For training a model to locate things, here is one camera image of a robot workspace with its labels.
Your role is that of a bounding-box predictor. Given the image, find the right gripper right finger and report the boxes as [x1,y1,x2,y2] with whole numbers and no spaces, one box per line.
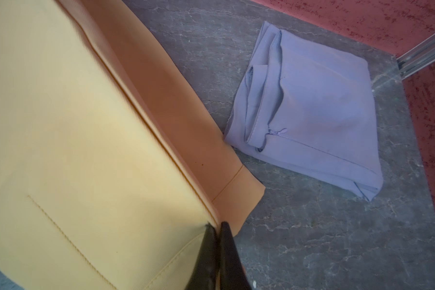
[219,222,252,290]

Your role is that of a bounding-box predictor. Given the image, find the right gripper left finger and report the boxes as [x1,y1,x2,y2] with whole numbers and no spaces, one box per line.
[186,224,219,290]

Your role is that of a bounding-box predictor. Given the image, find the yellow skirt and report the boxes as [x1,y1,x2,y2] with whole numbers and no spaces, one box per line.
[0,1,265,290]

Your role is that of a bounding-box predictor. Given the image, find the lavender skirt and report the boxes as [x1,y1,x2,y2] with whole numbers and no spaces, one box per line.
[224,22,384,201]

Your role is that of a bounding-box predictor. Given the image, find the right aluminium corner post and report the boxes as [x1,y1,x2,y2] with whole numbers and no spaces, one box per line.
[397,34,435,80]

